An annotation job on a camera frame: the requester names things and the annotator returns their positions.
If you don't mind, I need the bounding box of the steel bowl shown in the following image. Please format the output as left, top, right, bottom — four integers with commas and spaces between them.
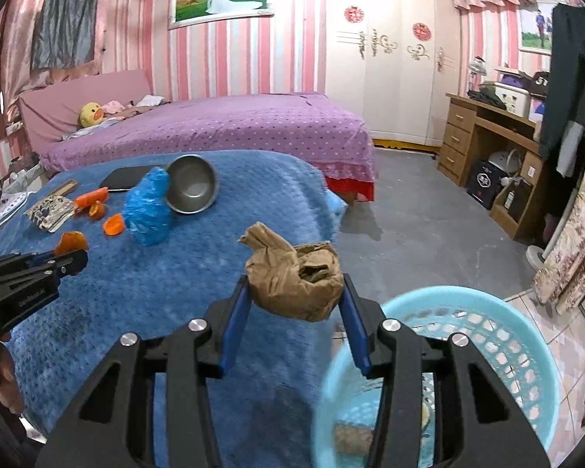
166, 154, 220, 215

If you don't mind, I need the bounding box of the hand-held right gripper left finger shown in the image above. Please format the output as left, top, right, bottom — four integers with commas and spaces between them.
34, 275, 252, 468

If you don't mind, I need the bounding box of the black carton with label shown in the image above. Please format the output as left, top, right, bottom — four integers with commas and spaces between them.
467, 158, 506, 204

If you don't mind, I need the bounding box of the hanging black clothing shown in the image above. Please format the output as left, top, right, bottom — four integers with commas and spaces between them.
539, 4, 585, 176

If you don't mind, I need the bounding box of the small couple wall poster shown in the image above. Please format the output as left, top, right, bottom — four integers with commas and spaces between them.
519, 0, 557, 54

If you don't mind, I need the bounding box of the pink covered headboard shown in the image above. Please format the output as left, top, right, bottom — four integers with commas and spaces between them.
18, 69, 152, 157

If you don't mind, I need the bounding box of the grey window curtain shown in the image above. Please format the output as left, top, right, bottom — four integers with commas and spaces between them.
29, 0, 103, 70

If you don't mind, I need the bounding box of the black printed box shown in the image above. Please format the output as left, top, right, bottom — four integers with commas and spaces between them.
526, 71, 552, 96

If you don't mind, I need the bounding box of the patterned snack packet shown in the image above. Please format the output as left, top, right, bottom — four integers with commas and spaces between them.
24, 194, 77, 233

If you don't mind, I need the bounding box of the purple dotted bed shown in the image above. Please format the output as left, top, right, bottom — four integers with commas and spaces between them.
39, 92, 377, 203

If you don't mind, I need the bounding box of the blue and floral door curtain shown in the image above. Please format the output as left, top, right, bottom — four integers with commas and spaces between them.
534, 5, 585, 315

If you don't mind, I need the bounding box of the desk lamp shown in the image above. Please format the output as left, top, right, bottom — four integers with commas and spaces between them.
468, 56, 489, 96

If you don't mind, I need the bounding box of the yellow duck plush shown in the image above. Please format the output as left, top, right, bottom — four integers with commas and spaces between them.
79, 102, 103, 129

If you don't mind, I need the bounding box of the pink satin curtain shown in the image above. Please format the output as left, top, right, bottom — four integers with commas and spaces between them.
0, 0, 119, 122

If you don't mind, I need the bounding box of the white fan base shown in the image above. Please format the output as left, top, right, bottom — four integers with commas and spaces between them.
525, 244, 550, 270

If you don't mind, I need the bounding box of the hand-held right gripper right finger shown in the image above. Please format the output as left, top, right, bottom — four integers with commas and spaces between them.
339, 273, 551, 468

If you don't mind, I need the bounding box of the white storage box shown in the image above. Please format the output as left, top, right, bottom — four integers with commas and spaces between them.
497, 82, 535, 118

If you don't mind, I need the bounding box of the dotted ironing board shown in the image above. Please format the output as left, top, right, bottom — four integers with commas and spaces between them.
0, 190, 31, 241

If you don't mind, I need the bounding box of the blue plastic bag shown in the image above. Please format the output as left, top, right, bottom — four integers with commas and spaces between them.
123, 167, 172, 247

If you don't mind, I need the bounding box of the wooden desk with drawers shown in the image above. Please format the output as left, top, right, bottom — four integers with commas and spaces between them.
438, 92, 554, 243

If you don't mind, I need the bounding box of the orange peel piece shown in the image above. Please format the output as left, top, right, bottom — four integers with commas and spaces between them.
55, 232, 89, 256

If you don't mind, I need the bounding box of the dark clothing pile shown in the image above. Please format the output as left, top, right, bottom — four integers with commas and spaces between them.
468, 85, 508, 111

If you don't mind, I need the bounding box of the large brown paper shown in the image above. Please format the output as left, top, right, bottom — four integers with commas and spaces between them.
238, 222, 345, 323

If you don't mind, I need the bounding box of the orange plastic lid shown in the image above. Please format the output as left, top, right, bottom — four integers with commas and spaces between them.
102, 213, 126, 238

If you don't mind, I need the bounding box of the light blue plastic basket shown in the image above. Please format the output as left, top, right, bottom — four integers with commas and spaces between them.
312, 285, 564, 468

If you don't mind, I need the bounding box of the white helmet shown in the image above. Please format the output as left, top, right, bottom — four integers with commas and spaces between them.
487, 149, 522, 179

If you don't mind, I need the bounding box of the person's left hand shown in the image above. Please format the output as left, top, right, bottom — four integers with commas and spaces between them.
0, 337, 27, 417

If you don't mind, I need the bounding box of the white wardrobe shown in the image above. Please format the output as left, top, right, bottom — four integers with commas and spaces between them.
324, 0, 461, 147

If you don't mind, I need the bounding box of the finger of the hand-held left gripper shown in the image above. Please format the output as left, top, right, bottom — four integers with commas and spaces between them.
0, 252, 58, 277
0, 248, 90, 299

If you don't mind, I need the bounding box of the orange carrot piece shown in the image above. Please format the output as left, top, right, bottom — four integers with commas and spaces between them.
74, 188, 109, 211

